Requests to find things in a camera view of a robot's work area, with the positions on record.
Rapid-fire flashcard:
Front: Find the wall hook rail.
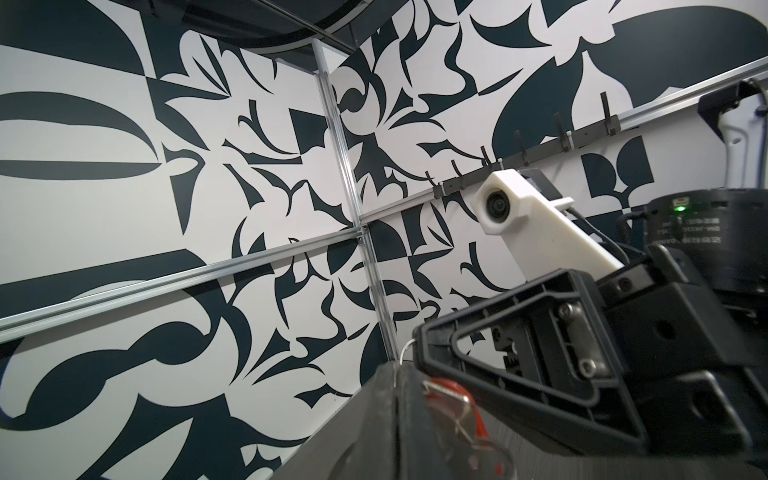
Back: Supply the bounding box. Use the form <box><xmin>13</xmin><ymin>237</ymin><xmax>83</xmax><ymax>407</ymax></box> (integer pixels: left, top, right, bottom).
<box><xmin>431</xmin><ymin>91</ymin><xmax>621</xmax><ymax>199</ymax></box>

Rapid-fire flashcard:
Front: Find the horizontal aluminium frame bar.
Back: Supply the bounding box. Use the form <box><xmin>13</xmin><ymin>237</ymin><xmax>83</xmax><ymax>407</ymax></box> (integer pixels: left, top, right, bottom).
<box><xmin>1</xmin><ymin>228</ymin><xmax>361</xmax><ymax>343</ymax></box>

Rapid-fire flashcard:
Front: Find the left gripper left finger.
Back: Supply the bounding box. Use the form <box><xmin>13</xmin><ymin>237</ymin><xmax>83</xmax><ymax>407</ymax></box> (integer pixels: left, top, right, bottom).
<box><xmin>271</xmin><ymin>362</ymin><xmax>396</xmax><ymax>480</ymax></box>

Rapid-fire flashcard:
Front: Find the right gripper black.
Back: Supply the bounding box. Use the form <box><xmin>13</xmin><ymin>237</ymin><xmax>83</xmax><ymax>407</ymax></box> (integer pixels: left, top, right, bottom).
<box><xmin>413</xmin><ymin>243</ymin><xmax>767</xmax><ymax>465</ymax></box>

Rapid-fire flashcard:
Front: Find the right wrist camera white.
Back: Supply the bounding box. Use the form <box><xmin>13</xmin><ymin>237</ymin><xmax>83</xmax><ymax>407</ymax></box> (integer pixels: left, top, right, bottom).
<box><xmin>471</xmin><ymin>170</ymin><xmax>623</xmax><ymax>281</ymax></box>

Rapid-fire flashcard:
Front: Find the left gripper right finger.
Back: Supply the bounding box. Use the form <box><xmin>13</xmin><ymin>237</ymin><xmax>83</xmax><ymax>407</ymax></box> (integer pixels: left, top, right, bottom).
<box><xmin>397</xmin><ymin>362</ymin><xmax>453</xmax><ymax>480</ymax></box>

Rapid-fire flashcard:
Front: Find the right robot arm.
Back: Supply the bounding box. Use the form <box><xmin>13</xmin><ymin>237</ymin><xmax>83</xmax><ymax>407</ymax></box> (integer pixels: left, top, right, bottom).
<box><xmin>412</xmin><ymin>79</ymin><xmax>767</xmax><ymax>467</ymax></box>

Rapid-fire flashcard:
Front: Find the red key tag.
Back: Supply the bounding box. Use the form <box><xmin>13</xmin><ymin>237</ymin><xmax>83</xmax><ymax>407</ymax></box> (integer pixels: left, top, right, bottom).
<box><xmin>422</xmin><ymin>378</ymin><xmax>517</xmax><ymax>479</ymax></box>

